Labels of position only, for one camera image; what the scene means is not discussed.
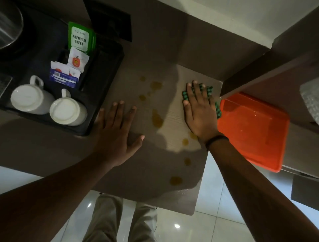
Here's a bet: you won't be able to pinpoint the person's right hand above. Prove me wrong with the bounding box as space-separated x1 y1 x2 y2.
183 80 225 143

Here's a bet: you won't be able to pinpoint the person's left hand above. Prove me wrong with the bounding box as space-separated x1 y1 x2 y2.
94 100 145 168

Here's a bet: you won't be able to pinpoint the green checked cleaning cloth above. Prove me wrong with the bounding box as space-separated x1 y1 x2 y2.
182 83 222 120

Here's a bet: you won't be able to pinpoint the person's left forearm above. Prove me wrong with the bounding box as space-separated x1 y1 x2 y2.
0 152 117 242

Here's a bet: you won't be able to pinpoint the person's right forearm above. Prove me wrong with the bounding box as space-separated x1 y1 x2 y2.
208 137 319 242

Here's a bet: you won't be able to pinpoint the amber liquid spill drops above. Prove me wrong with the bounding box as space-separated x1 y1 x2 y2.
139 76 198 186

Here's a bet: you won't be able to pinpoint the white ceramic mug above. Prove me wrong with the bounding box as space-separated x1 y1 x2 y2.
10 75 56 115
49 88 88 126

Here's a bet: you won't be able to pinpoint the black wristband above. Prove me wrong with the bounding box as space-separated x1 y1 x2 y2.
205 135 229 151

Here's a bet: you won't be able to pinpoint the black serving tray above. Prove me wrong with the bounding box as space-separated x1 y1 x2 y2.
0 42 125 137

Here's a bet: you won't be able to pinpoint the orange plastic tray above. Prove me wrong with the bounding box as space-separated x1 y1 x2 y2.
217 92 291 173

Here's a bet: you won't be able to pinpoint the blue and white sachet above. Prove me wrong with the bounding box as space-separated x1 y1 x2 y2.
49 68 79 88

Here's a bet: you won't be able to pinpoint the white sachet with red apple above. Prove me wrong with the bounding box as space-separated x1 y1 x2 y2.
67 47 90 73

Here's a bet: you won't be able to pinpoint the white sachet with red print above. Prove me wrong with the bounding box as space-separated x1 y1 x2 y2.
51 61 81 78

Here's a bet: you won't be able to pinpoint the brown wooden side shelf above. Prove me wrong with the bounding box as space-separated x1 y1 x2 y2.
220 50 319 179

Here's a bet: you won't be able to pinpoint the green tea packet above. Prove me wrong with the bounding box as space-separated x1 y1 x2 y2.
68 22 96 55

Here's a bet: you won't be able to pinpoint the beige trousers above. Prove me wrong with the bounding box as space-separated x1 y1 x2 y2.
82 193 158 242

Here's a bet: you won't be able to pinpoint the black rectangular panel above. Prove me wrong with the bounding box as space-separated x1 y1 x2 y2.
83 0 132 42

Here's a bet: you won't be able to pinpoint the white bubble wrap bundle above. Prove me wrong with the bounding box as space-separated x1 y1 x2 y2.
300 77 319 125

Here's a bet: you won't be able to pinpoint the steel kettle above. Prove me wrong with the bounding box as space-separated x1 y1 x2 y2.
0 0 24 50

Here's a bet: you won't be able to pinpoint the dark brown furniture panel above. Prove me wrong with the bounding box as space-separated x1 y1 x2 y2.
291 175 319 211

